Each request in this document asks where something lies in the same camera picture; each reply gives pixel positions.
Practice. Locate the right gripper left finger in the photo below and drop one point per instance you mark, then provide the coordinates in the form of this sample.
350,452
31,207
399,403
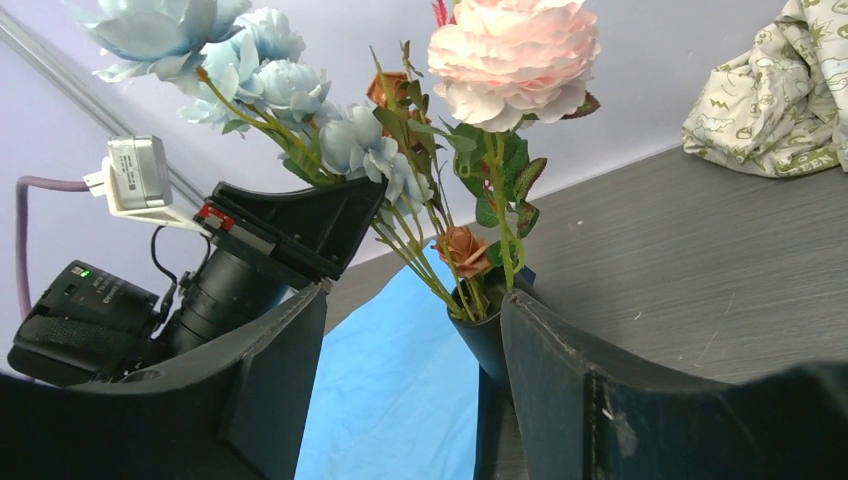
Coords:
233,408

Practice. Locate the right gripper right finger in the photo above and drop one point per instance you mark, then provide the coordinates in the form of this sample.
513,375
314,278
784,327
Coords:
580,407

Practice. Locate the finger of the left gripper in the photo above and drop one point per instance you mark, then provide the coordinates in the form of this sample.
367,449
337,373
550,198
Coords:
302,236

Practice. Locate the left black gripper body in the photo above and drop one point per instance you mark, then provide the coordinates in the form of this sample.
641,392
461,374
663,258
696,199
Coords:
240,281

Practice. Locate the orange rose flower stem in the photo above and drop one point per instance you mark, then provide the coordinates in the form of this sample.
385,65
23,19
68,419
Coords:
416,221

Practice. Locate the blue paper flower bouquet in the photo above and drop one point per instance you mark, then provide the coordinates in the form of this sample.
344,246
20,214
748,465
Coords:
396,390

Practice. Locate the light blue flower stem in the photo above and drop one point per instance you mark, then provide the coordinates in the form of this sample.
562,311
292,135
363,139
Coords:
244,70

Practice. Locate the pink peony flower stem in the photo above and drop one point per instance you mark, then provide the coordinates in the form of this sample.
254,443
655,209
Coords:
500,66

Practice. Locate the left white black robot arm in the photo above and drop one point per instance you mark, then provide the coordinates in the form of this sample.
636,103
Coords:
90,325

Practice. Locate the black cylindrical vase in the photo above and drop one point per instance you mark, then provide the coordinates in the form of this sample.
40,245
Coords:
484,337

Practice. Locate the cream patterned cloth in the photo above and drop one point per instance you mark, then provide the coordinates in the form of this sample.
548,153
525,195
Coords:
778,110

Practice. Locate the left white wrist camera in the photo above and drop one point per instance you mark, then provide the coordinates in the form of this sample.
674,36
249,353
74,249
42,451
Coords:
135,181

